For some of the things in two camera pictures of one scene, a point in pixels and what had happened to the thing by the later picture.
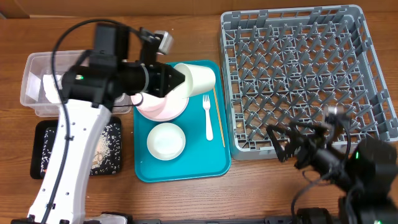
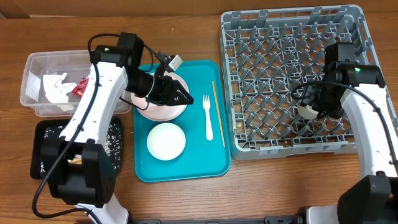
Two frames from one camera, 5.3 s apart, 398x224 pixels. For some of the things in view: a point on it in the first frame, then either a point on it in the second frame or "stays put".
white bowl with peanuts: [166, 141] stays put
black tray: [107, 159] stays put
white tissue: [50, 87] stays put
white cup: [198, 79] → [307, 112]
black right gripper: [316, 142] → [337, 112]
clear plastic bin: [39, 88] stays put
